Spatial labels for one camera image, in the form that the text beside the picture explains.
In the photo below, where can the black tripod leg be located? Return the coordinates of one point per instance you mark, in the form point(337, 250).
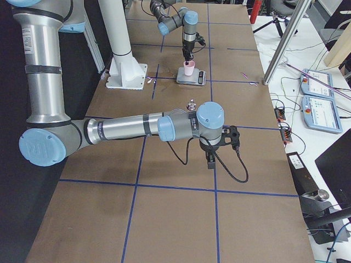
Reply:
point(276, 21)

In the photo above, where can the red cylinder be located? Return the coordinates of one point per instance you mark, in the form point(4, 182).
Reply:
point(255, 10)

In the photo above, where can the upper blue teach pendant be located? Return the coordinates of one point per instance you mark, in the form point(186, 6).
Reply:
point(312, 87)

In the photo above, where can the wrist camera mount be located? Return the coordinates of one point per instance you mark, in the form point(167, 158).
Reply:
point(230, 136)
point(199, 39)

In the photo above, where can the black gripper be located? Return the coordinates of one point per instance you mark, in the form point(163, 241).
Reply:
point(187, 45)
point(207, 148)

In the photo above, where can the silver digital kitchen scale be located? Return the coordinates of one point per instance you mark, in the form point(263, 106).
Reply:
point(198, 77)

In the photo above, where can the orange black connector box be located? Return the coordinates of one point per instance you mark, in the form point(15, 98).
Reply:
point(280, 114)

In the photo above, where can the pink plastic cup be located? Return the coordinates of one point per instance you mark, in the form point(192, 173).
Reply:
point(188, 70)

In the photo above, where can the black device with label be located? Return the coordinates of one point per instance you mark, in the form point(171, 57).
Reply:
point(303, 181)

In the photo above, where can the lower blue teach pendant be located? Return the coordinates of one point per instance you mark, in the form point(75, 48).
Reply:
point(321, 114)

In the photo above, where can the white support column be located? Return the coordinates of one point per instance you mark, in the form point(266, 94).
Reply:
point(116, 28)

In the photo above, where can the white column base plate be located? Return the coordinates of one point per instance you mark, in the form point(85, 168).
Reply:
point(126, 73)

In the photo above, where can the aluminium frame post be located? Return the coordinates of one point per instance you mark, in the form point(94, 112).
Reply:
point(285, 40)

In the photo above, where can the blue teach pendant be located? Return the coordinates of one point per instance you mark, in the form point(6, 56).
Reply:
point(312, 87)
point(321, 114)

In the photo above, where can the clear glass sauce bottle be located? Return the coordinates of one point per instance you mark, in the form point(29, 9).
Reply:
point(191, 105)

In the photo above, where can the black monitor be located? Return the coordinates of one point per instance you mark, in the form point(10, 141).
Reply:
point(334, 167)

